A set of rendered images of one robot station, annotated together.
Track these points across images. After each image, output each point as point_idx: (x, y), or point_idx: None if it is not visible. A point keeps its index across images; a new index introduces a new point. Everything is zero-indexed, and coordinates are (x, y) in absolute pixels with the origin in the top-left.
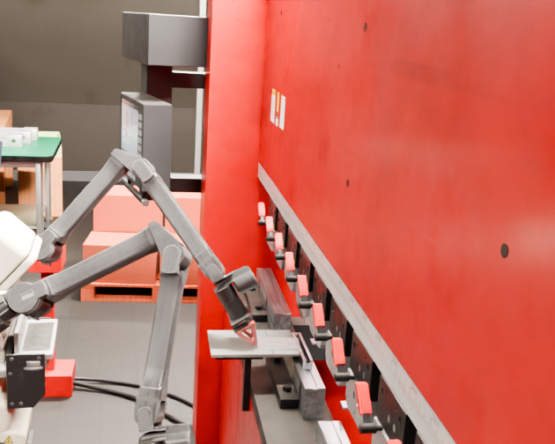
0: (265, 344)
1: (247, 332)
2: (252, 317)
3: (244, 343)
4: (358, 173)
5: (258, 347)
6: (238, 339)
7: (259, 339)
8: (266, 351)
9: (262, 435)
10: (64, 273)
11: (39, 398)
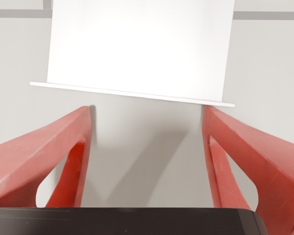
0: (168, 44)
1: (83, 167)
2: (263, 227)
3: (143, 173)
4: None
5: (219, 97)
6: (90, 205)
7: (99, 75)
8: (274, 56)
9: None
10: None
11: None
